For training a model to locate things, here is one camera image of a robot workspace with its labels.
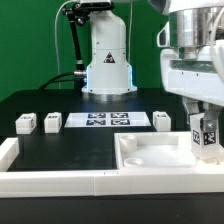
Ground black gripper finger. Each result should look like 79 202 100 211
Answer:
203 102 222 132
182 97 199 123

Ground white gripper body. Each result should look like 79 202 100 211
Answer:
160 46 224 107

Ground white square tabletop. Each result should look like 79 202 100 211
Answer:
114 132 224 169

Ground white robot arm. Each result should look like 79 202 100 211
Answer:
78 0 224 132

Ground white sheet with fiducial tags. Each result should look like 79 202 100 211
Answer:
65 112 151 128

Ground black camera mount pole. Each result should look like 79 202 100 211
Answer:
62 6 86 78

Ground black cables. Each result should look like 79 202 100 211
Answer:
39 72 88 91

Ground white U-shaped fence wall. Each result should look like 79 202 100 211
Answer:
0 138 224 198

